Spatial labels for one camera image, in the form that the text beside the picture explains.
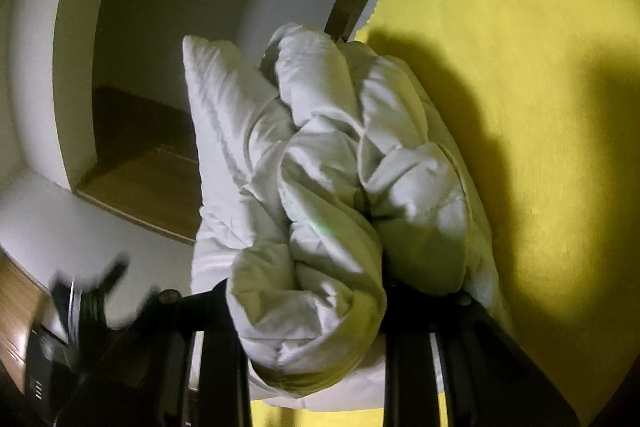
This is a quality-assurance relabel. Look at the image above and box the white padded jacket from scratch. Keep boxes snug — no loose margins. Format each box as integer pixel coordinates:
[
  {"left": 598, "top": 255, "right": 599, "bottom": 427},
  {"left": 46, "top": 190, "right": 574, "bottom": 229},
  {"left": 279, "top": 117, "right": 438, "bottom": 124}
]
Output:
[{"left": 181, "top": 23, "right": 516, "bottom": 413}]

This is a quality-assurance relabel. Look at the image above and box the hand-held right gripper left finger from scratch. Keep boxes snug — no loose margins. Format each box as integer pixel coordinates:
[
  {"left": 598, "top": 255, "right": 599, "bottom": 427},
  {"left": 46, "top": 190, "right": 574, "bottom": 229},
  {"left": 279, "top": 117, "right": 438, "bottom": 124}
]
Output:
[{"left": 55, "top": 284, "right": 253, "bottom": 427}]

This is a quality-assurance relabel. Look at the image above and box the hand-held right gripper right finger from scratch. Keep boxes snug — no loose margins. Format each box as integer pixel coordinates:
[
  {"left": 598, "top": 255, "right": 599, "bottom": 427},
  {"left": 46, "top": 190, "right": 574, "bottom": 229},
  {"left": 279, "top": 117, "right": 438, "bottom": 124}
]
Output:
[{"left": 382, "top": 284, "right": 581, "bottom": 427}]

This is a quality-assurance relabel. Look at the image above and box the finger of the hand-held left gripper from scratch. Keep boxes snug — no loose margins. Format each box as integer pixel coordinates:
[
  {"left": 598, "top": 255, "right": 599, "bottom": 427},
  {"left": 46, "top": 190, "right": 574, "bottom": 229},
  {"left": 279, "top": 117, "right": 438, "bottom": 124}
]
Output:
[{"left": 51, "top": 257, "right": 132, "bottom": 345}]

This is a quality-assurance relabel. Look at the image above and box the yellow blanket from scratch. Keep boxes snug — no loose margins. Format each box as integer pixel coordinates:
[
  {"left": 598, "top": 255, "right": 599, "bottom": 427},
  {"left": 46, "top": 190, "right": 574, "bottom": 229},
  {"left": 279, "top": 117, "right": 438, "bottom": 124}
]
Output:
[{"left": 250, "top": 0, "right": 640, "bottom": 427}]

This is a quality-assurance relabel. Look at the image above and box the cardboard box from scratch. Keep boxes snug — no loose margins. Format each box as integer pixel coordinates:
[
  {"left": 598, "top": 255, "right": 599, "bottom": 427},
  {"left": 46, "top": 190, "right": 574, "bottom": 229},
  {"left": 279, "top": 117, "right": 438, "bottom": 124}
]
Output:
[{"left": 325, "top": 0, "right": 378, "bottom": 42}]

